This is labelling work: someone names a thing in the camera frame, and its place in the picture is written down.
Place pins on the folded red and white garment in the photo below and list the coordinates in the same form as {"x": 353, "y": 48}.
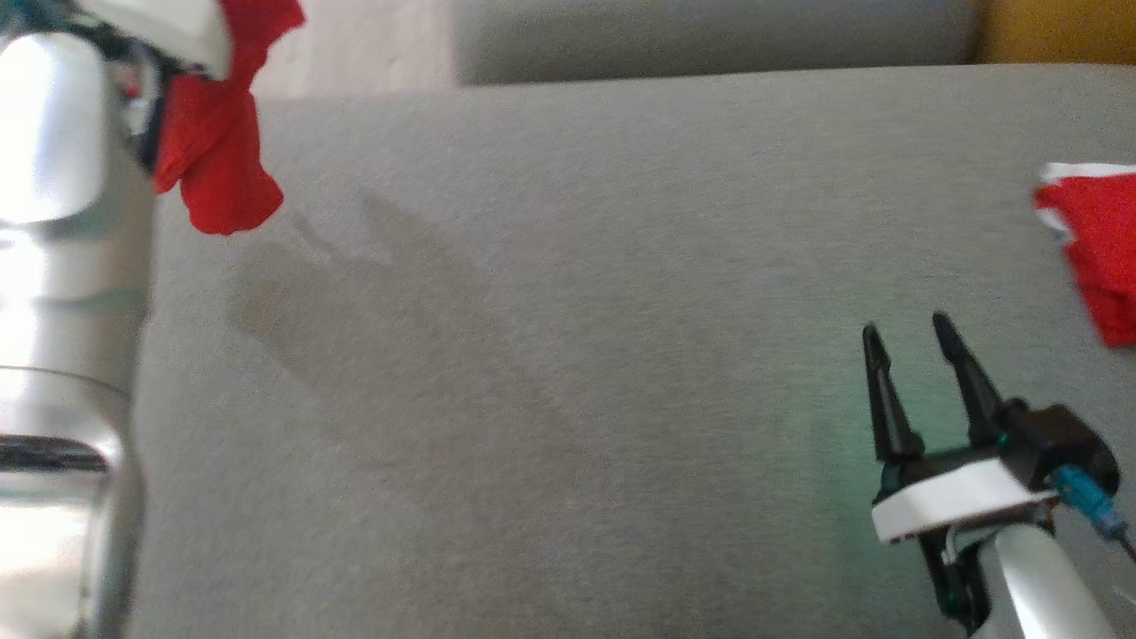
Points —
{"x": 1105, "y": 248}

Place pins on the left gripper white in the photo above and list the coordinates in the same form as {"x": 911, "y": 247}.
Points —
{"x": 169, "y": 27}

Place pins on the red garment with white trim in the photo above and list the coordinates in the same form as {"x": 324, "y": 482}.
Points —
{"x": 213, "y": 151}

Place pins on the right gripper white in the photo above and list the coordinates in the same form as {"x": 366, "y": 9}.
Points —
{"x": 958, "y": 497}

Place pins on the large grey sofa seat cushion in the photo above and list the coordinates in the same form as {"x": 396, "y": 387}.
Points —
{"x": 577, "y": 373}

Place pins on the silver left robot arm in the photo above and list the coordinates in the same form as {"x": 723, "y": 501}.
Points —
{"x": 62, "y": 266}

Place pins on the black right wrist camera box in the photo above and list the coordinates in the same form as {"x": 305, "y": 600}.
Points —
{"x": 1061, "y": 439}

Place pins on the wide yellow sofa backrest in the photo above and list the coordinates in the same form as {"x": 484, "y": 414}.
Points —
{"x": 1056, "y": 31}

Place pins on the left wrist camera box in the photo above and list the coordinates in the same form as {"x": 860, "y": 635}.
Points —
{"x": 19, "y": 11}

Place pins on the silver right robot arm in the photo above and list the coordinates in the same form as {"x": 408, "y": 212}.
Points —
{"x": 1038, "y": 586}

